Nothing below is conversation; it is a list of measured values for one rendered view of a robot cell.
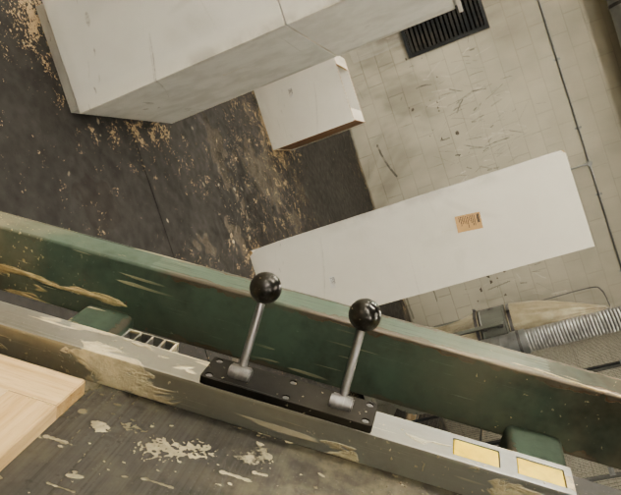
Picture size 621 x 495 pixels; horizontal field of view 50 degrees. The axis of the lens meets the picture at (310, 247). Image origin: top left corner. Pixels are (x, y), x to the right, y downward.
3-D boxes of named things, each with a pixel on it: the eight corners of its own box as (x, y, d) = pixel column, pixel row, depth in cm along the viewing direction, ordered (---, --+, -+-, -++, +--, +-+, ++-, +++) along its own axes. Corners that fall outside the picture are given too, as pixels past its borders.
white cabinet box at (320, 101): (269, 88, 595) (344, 58, 573) (290, 150, 597) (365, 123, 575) (251, 82, 552) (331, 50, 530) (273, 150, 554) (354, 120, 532)
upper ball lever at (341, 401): (323, 409, 77) (354, 297, 79) (355, 417, 76) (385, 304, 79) (320, 410, 73) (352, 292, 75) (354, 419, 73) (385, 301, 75)
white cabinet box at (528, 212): (277, 241, 501) (556, 150, 439) (302, 314, 503) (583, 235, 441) (248, 251, 444) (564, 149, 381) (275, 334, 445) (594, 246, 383)
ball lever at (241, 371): (225, 379, 79) (257, 271, 81) (255, 388, 78) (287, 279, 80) (217, 379, 75) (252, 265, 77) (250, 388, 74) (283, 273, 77)
